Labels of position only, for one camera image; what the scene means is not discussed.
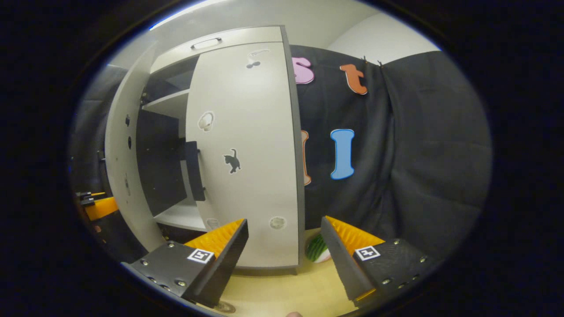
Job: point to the round brown coaster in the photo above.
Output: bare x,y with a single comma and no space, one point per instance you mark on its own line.
226,307

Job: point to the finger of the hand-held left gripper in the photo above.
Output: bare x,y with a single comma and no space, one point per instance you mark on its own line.
101,208
86,194

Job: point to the black backdrop cloth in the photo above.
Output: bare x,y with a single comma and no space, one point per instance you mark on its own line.
90,132
440,154
321,110

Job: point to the white grey cabinet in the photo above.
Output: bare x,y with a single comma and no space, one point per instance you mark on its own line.
163,167

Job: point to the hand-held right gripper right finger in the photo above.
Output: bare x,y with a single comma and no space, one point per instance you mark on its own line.
339,259

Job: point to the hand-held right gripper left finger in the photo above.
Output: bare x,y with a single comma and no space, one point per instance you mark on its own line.
227,255

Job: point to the green striped toy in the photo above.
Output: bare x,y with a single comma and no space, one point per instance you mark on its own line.
316,248

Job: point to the white cabinet door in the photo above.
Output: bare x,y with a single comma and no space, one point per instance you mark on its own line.
119,154
260,132

